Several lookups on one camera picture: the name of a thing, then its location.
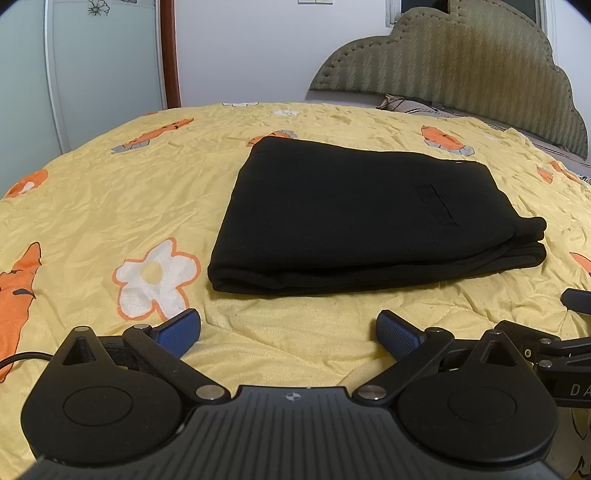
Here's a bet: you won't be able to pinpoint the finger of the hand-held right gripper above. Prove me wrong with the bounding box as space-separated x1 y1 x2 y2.
560 288 591 317
493 319 591 372

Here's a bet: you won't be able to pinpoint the black pants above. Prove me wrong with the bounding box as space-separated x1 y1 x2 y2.
206 135 548 297

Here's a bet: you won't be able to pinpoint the black cable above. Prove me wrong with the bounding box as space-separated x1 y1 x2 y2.
0 351 55 371

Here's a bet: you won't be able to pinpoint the brown wooden door frame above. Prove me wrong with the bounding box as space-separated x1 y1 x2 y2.
158 0 182 112

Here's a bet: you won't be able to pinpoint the frosted glass wardrobe door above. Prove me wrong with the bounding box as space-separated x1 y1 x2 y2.
0 0 168 188

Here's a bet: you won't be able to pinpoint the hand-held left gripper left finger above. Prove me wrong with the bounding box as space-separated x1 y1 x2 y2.
53 308 232 408

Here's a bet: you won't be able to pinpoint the yellow flower printed blanket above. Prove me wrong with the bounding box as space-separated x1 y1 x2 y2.
0 100 591 480

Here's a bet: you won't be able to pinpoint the olive padded headboard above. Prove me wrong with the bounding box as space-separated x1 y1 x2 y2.
308 0 590 158

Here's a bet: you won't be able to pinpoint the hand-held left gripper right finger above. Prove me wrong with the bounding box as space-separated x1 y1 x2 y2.
352 309 526 408

